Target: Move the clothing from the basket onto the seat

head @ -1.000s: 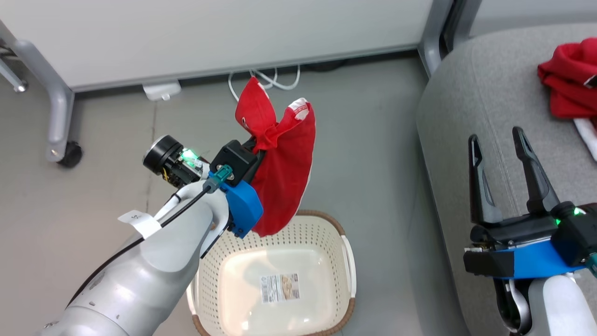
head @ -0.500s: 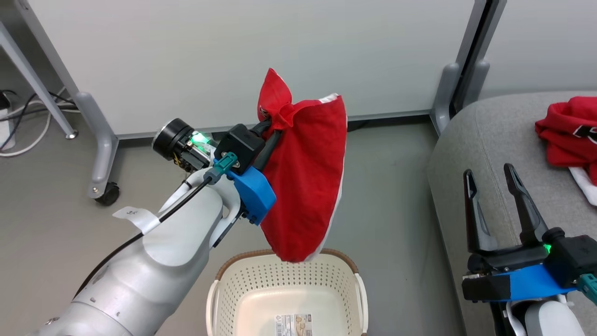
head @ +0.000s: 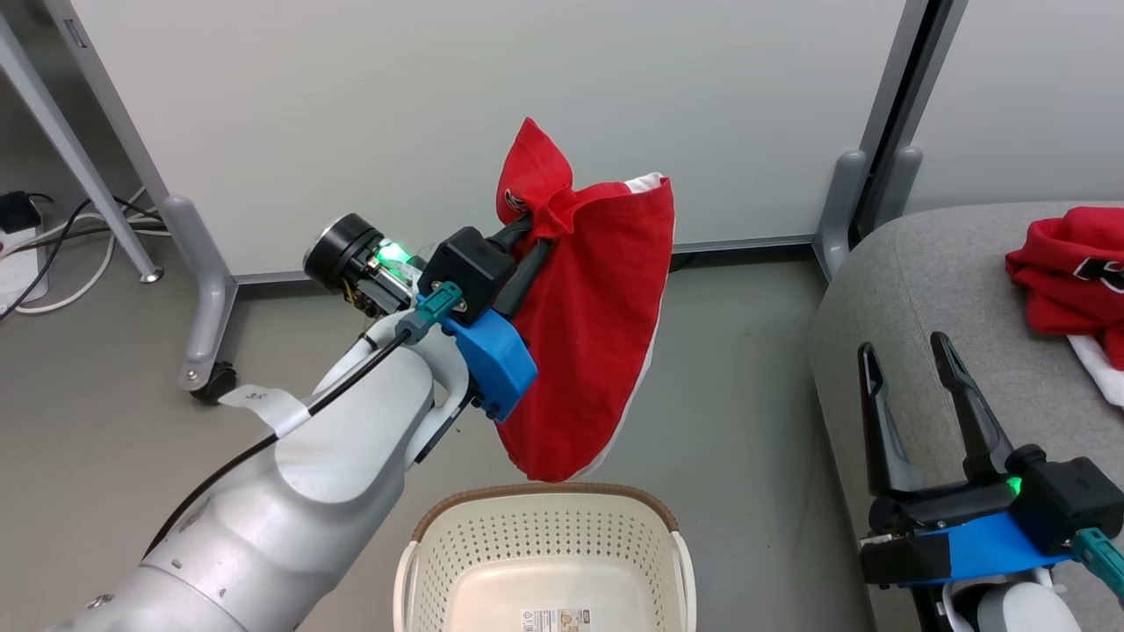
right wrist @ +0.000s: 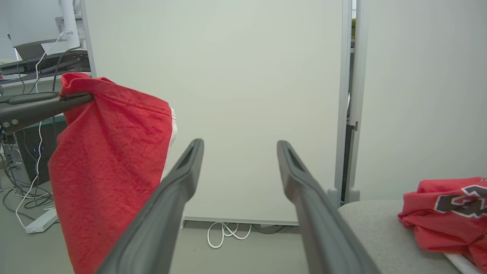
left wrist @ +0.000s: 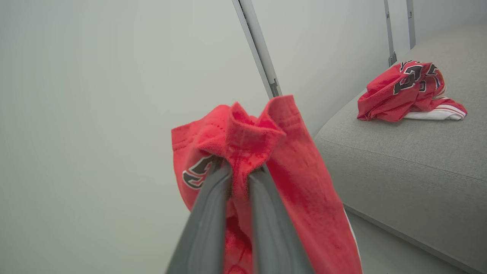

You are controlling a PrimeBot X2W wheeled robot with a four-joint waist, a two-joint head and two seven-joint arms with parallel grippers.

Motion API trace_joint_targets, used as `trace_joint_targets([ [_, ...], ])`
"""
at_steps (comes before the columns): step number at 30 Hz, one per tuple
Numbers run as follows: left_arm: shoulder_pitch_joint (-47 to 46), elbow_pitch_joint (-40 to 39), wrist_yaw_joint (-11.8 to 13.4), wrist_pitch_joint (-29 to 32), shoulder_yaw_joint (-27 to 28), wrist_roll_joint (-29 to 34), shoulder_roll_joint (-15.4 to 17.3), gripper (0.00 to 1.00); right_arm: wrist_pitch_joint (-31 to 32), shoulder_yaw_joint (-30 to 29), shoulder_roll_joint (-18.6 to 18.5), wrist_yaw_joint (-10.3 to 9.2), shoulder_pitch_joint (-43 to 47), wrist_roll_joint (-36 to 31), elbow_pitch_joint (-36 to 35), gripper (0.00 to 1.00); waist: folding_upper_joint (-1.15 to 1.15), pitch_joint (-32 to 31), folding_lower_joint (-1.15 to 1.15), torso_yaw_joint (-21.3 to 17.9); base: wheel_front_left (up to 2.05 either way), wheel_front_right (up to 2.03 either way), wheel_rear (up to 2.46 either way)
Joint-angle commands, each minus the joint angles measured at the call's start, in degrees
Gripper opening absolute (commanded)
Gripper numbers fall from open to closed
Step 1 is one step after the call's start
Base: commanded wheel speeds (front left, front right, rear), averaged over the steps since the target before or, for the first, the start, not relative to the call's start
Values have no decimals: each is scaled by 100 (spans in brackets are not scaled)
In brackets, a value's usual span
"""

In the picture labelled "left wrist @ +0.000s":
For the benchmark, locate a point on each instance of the wide white partition panel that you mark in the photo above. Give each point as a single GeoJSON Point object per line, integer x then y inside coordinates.
{"type": "Point", "coordinates": [95, 95]}

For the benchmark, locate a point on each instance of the grey fabric sofa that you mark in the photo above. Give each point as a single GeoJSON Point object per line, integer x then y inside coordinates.
{"type": "Point", "coordinates": [411, 163]}

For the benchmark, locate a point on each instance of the white garment with red stripes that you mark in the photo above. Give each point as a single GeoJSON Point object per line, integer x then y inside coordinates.
{"type": "Point", "coordinates": [433, 114]}

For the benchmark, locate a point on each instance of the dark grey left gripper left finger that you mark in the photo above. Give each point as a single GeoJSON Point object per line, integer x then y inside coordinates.
{"type": "Point", "coordinates": [207, 224]}

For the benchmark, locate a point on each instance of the red basketball jersey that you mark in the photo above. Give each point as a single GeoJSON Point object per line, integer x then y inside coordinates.
{"type": "Point", "coordinates": [384, 101]}

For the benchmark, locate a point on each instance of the narrow white partition panel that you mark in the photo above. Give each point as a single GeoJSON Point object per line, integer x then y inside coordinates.
{"type": "Point", "coordinates": [449, 17]}

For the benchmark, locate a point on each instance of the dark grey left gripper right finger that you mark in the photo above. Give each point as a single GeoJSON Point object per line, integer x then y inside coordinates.
{"type": "Point", "coordinates": [272, 228]}

